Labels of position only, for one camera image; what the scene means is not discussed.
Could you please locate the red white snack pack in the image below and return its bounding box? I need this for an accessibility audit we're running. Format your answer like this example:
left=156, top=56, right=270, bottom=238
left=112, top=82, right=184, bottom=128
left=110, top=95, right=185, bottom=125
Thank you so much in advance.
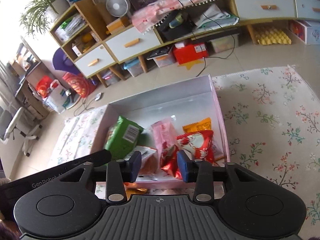
left=176, top=130, right=214, bottom=164

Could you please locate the clear white snack pack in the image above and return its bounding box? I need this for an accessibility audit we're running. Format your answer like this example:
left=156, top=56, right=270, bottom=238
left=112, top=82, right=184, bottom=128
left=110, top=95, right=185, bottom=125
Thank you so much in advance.
left=124, top=146, right=158, bottom=176

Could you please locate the red crinkled snack pack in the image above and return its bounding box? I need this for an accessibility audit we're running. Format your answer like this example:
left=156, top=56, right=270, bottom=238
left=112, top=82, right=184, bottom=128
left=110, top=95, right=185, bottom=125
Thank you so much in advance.
left=160, top=145, right=182, bottom=179

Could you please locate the green snack pack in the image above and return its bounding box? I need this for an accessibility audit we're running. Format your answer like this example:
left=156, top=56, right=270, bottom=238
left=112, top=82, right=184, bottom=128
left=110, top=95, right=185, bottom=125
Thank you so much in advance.
left=104, top=116, right=144, bottom=160

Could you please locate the pink snack pack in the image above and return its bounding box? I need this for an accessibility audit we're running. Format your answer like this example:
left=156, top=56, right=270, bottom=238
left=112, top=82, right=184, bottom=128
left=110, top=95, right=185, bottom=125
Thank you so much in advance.
left=151, top=118, right=178, bottom=161

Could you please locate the gold brown snack pack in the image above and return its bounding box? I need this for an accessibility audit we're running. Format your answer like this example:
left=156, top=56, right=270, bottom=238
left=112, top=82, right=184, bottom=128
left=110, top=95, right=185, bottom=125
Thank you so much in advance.
left=125, top=188, right=148, bottom=199

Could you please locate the orange white snack pack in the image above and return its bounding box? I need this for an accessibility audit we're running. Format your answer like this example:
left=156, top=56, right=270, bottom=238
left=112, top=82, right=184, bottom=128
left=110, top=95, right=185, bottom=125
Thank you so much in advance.
left=182, top=117, right=224, bottom=162

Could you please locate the white office chair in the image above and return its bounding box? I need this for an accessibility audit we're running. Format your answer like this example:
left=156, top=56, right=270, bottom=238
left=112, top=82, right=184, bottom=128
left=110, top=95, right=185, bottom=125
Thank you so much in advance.
left=1, top=107, right=43, bottom=157

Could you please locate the pink shallow cardboard box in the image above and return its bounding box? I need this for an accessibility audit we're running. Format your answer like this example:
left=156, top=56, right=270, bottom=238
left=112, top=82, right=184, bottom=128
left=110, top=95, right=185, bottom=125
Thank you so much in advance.
left=92, top=75, right=230, bottom=189

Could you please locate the floral white rug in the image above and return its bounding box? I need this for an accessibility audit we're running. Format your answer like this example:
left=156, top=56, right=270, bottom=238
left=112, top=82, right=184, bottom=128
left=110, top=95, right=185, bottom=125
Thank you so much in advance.
left=52, top=65, right=320, bottom=230

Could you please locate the red lantern bag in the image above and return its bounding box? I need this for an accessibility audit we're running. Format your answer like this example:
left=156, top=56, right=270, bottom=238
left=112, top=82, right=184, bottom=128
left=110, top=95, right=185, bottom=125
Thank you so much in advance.
left=62, top=72, right=97, bottom=98

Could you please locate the white shopping bag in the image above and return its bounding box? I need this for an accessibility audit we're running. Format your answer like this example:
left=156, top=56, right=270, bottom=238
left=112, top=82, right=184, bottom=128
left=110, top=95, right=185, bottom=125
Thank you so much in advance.
left=44, top=80, right=71, bottom=114

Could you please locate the red gift box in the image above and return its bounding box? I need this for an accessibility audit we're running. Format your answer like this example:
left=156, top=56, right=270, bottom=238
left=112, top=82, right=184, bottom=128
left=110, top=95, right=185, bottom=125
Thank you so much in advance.
left=173, top=43, right=209, bottom=64

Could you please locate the wooden tv cabinet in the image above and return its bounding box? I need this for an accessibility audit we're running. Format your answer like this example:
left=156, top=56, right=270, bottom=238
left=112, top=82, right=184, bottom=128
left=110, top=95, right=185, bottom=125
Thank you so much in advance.
left=50, top=0, right=319, bottom=78

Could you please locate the purple hat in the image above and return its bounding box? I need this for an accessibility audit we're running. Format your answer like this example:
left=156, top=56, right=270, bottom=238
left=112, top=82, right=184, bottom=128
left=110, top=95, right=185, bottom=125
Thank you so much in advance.
left=52, top=48, right=81, bottom=75

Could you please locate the yellow egg tray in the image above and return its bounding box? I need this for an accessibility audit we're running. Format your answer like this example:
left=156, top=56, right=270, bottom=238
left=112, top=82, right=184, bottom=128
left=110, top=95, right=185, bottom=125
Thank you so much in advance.
left=254, top=26, right=292, bottom=46

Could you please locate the white desk fan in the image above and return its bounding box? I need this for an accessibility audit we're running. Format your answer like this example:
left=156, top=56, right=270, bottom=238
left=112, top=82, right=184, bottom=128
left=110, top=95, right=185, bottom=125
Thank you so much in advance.
left=106, top=0, right=131, bottom=17

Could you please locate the potted green plant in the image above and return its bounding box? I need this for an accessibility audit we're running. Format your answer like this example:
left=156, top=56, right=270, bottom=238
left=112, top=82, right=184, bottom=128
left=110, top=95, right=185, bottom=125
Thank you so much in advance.
left=20, top=0, right=70, bottom=35

